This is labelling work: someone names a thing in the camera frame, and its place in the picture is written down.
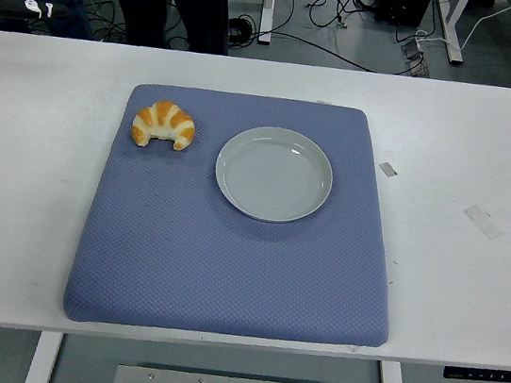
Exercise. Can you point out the black equipment box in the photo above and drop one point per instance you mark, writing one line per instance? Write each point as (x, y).
(403, 3)

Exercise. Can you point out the black table control panel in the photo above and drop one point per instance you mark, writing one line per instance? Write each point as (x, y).
(487, 375)

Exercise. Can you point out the white background desk leg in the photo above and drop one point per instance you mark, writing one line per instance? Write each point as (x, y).
(452, 28)
(269, 3)

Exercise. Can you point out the grey round plate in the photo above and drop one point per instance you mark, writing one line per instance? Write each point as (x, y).
(273, 175)

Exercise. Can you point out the grey metal floor pedal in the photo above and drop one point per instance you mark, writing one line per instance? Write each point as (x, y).
(416, 59)

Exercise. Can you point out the small grey tape piece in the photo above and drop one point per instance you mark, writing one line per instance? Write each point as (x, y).
(388, 169)

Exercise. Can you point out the large clear tape piece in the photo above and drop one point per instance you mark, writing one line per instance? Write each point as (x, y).
(483, 222)

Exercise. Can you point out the blue quilted mat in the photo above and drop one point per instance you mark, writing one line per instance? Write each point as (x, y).
(207, 261)

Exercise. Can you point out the croissant bread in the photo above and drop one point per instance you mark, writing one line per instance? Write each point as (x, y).
(164, 122)

